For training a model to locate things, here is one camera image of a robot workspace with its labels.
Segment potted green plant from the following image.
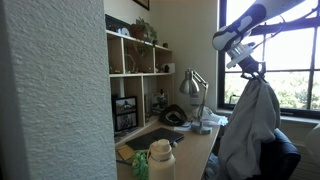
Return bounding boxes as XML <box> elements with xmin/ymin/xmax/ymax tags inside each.
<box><xmin>129</xmin><ymin>16</ymin><xmax>158</xmax><ymax>44</ymax></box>

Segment wooden shelf hutch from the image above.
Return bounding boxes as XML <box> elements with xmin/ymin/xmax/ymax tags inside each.
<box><xmin>105</xmin><ymin>29</ymin><xmax>176</xmax><ymax>148</ymax></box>

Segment silver desk lamp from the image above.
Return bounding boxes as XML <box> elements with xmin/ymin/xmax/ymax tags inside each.
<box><xmin>178</xmin><ymin>68</ymin><xmax>213</xmax><ymax>136</ymax></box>

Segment black double photo frame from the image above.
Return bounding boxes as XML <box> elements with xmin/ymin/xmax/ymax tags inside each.
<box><xmin>111</xmin><ymin>95</ymin><xmax>139</xmax><ymax>133</ymax></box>

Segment white box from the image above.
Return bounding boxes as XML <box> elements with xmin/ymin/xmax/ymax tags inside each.
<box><xmin>162</xmin><ymin>62</ymin><xmax>176</xmax><ymax>74</ymax></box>

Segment light blue cloth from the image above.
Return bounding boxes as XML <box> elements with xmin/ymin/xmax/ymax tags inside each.
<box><xmin>203</xmin><ymin>152</ymin><xmax>222</xmax><ymax>180</ymax></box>

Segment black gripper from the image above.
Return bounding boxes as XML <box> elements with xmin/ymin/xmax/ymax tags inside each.
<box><xmin>239</xmin><ymin>54</ymin><xmax>268</xmax><ymax>83</ymax></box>

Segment green yellow lei garland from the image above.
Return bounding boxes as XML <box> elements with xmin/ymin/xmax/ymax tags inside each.
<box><xmin>130</xmin><ymin>149</ymin><xmax>150</xmax><ymax>180</ymax></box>

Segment black laptop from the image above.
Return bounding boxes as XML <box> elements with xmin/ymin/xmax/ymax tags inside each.
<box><xmin>124</xmin><ymin>127</ymin><xmax>185</xmax><ymax>152</ymax></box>

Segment black microscope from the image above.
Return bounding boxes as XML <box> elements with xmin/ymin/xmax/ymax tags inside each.
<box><xmin>156</xmin><ymin>88</ymin><xmax>169</xmax><ymax>111</ymax></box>

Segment clear purple plastic bag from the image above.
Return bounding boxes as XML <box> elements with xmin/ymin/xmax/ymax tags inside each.
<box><xmin>208</xmin><ymin>113</ymin><xmax>230</xmax><ymax>128</ymax></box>

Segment black leather chair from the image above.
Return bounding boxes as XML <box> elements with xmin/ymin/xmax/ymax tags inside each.
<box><xmin>256</xmin><ymin>128</ymin><xmax>302</xmax><ymax>180</ymax></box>

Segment white baseball cap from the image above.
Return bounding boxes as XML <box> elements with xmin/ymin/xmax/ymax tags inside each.
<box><xmin>192</xmin><ymin>105</ymin><xmax>218</xmax><ymax>123</ymax></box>

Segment yellow notepad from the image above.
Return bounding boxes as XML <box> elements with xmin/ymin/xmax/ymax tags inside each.
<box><xmin>116</xmin><ymin>144</ymin><xmax>136</xmax><ymax>162</ymax></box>

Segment pale rounded object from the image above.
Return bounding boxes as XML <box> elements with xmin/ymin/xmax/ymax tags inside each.
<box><xmin>304</xmin><ymin>123</ymin><xmax>320</xmax><ymax>168</ymax></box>

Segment white antler bowl ornament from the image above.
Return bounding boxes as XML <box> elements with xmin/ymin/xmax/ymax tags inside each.
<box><xmin>124</xmin><ymin>53</ymin><xmax>138</xmax><ymax>74</ymax></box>

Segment dark gold framed art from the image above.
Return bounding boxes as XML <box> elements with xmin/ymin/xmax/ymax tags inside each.
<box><xmin>105</xmin><ymin>13</ymin><xmax>132</xmax><ymax>36</ymax></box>

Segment black window handle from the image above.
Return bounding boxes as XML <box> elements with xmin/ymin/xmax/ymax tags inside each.
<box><xmin>229</xmin><ymin>94</ymin><xmax>242</xmax><ymax>105</ymax></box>

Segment small round ornament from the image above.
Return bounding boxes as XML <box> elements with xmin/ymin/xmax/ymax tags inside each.
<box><xmin>119</xmin><ymin>27</ymin><xmax>131</xmax><ymax>37</ymax></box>

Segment white paper sheets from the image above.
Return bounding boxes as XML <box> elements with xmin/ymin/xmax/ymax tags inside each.
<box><xmin>173</xmin><ymin>120</ymin><xmax>194</xmax><ymax>133</ymax></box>

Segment cream water bottle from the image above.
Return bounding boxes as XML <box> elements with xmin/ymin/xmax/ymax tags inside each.
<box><xmin>146</xmin><ymin>138</ymin><xmax>177</xmax><ymax>180</ymax></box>

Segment grey fleece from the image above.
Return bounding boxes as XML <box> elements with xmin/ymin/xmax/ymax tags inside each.
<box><xmin>216</xmin><ymin>77</ymin><xmax>283</xmax><ymax>180</ymax></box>

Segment black framed wall picture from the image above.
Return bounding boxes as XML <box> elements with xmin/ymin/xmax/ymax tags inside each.
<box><xmin>132</xmin><ymin>0</ymin><xmax>151</xmax><ymax>12</ymax></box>

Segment black window frame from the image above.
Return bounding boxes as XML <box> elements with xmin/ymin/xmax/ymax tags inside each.
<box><xmin>217</xmin><ymin>0</ymin><xmax>320</xmax><ymax>120</ymax></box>

